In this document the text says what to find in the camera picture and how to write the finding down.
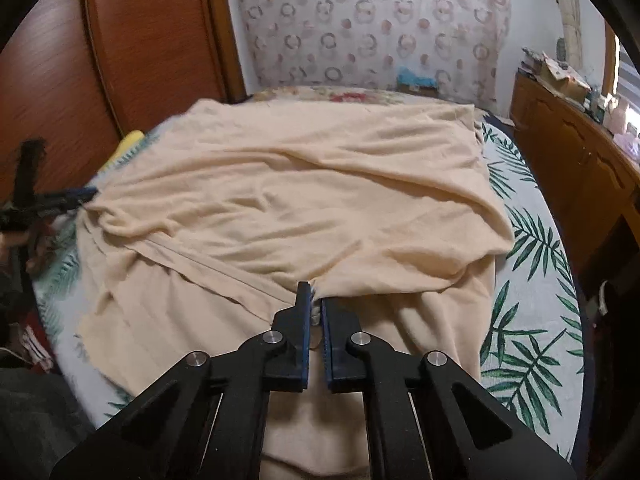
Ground beige window curtain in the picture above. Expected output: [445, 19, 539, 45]
[555, 0, 583, 66]

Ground window blinds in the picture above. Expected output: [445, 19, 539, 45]
[617, 35, 640, 111]

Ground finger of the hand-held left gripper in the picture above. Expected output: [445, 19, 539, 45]
[37, 186, 100, 216]

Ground open cardboard box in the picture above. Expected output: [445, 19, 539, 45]
[537, 57, 593, 103]

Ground person's dark clothing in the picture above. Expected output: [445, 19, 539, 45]
[0, 360, 98, 480]

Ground leaf print bed sheet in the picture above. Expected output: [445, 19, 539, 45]
[32, 95, 586, 461]

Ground wooden headboard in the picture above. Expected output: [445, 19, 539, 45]
[0, 0, 246, 211]

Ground circle pattern curtain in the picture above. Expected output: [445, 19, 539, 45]
[232, 0, 513, 103]

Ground beige printed t-shirt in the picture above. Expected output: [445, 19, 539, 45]
[75, 97, 516, 480]

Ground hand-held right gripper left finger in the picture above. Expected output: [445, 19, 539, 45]
[50, 281, 313, 480]

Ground floral blanket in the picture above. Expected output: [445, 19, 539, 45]
[252, 85, 476, 108]

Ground wooden cabinet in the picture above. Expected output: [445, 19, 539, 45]
[510, 72, 640, 281]

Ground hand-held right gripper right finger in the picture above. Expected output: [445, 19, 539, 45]
[321, 297, 578, 480]

